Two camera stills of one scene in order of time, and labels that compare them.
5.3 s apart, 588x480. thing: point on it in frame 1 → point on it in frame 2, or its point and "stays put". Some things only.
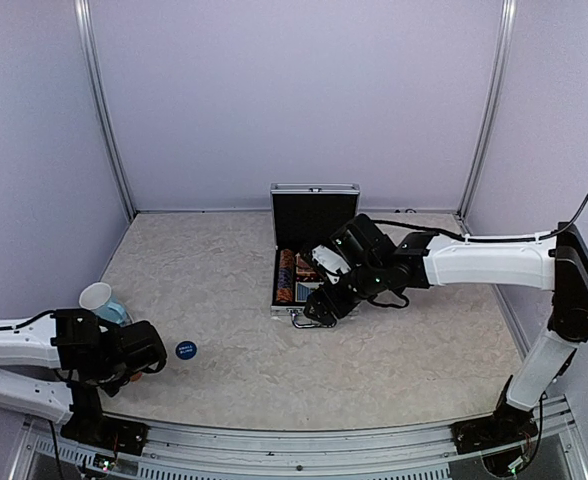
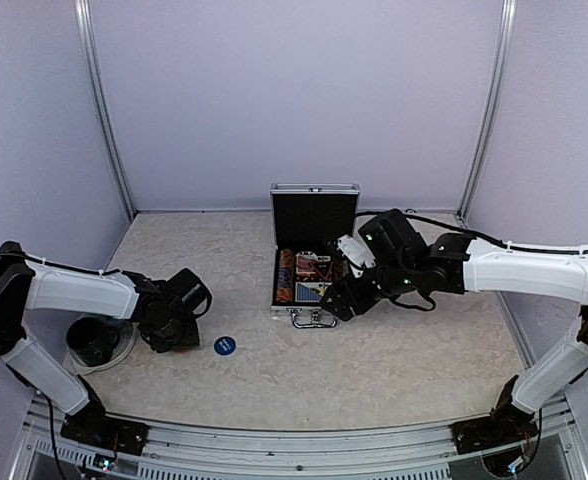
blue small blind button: x=186 y=350 → x=225 y=345
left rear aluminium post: x=83 y=22 stays put
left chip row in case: x=285 y=276 stays put
